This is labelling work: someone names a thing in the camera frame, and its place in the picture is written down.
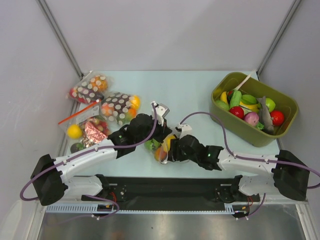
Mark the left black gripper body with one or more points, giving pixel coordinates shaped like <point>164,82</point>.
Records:
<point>158,134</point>

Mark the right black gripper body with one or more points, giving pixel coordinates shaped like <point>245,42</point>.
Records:
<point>175,151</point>

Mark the green fake apple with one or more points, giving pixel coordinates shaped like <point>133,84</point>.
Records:
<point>152,145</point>

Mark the yellow fake lemon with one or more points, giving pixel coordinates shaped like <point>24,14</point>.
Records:
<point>167,142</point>

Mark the clear zip top bag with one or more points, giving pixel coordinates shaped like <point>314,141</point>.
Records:
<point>170,158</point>

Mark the orange fake fruit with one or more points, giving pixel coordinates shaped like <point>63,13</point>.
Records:
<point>160,154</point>

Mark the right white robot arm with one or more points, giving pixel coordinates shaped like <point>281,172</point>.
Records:
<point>282,173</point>

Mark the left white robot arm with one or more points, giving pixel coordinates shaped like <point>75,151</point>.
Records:
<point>51,176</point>

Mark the polka dot bag near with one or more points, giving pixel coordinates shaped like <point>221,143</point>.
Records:
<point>120,108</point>

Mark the polka dot bag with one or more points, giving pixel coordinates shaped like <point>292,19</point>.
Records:
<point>93,87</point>
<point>120,108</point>

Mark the orange zip clear bag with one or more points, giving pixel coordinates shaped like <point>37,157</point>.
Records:
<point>93,124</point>

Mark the polka dot bag far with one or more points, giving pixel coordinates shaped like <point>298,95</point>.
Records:
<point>93,87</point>

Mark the yellow lemon in bag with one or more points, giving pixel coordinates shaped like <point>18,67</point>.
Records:
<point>74,131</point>

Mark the grey fake fish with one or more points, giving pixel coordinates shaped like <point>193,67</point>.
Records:
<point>265,117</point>

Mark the yellow banana in bin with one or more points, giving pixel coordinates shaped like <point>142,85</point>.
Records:
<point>224,97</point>

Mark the red tomato in bin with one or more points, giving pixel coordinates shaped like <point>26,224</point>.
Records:
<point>237,111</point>

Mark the pink onion in bin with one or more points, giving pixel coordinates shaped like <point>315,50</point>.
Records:
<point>251,118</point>

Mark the green starfruit in bin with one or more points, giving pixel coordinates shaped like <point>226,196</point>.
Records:
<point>248,99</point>

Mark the olive green plastic bin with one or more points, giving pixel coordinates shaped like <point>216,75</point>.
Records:
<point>251,134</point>

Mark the green apple in bin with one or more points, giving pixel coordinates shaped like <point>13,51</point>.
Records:
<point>271,105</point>

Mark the red apple in bin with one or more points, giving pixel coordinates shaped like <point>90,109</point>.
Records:
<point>277,117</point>

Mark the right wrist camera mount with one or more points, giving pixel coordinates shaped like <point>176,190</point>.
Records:
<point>182,129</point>

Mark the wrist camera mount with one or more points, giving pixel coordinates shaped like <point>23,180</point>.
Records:
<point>159,112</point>
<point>182,129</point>

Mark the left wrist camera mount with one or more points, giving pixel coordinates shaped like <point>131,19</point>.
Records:
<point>159,112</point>

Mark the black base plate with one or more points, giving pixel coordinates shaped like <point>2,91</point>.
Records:
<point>174,191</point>

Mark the white cable duct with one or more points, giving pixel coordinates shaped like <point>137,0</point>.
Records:
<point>105,208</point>

